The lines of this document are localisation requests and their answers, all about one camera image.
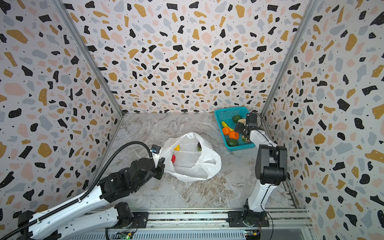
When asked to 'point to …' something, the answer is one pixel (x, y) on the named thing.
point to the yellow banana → (225, 125)
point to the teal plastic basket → (226, 115)
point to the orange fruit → (233, 135)
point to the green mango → (232, 142)
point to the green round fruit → (235, 118)
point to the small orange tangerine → (226, 131)
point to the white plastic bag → (190, 158)
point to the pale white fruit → (243, 121)
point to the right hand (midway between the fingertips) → (241, 124)
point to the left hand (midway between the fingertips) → (165, 158)
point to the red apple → (248, 140)
